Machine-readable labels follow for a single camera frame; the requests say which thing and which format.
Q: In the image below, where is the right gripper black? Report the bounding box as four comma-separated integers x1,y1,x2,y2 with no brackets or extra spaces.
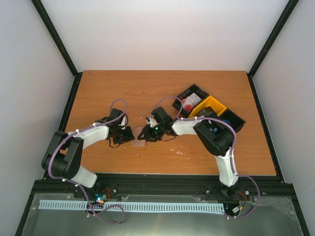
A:
137,123,164,143

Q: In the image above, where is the pink card holder wallet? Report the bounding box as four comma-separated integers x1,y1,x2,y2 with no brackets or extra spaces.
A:
131,126,147,148

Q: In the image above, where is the white card stack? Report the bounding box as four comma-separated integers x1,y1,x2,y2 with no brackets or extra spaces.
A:
182,93,201,113

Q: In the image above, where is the dark card stack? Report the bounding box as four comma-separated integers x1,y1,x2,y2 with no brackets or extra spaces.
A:
195,106,214,117

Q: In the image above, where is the blue card stack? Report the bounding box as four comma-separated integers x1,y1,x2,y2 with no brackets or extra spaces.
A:
223,119,231,125

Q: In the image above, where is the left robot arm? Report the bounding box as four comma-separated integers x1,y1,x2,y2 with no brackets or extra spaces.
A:
41,108,134,198

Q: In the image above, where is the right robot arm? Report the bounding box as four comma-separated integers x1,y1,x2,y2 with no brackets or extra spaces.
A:
137,107,239,190

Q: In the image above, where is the black bin left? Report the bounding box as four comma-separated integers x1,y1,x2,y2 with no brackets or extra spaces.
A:
172,84,210,118

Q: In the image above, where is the black bin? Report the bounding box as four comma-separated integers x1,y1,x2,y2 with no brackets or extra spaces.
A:
219,108,246,133
172,84,210,118

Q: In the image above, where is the small electronics board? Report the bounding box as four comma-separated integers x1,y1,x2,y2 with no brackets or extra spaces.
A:
95,192,111,204

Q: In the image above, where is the yellow bin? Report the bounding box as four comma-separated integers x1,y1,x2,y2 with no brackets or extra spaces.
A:
188,95,227,118

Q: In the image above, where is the black bin right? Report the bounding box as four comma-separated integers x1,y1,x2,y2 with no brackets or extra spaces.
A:
219,108,246,133

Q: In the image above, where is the grey connector plug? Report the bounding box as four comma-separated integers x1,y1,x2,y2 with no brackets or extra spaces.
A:
232,206,243,215

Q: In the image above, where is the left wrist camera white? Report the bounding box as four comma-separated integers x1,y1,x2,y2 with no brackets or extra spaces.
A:
119,116,128,127

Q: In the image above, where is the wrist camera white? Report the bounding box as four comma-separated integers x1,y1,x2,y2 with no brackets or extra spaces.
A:
145,116,158,127
119,116,128,127

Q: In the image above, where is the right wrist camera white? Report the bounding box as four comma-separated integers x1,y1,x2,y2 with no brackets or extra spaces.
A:
145,116,158,127

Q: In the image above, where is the black aluminium rail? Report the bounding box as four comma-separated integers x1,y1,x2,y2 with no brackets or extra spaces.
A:
33,173,295,202

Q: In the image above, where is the left black frame post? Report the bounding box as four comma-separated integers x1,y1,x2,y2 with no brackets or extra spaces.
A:
31,0,83,79

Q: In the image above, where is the black frame post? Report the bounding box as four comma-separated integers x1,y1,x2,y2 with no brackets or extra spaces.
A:
31,0,83,79
247,0,301,79

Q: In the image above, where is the light blue cable duct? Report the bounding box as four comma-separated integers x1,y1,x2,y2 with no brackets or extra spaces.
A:
38,200,224,214

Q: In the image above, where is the right black frame post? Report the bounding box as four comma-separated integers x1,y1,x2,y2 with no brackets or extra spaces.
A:
247,0,301,79

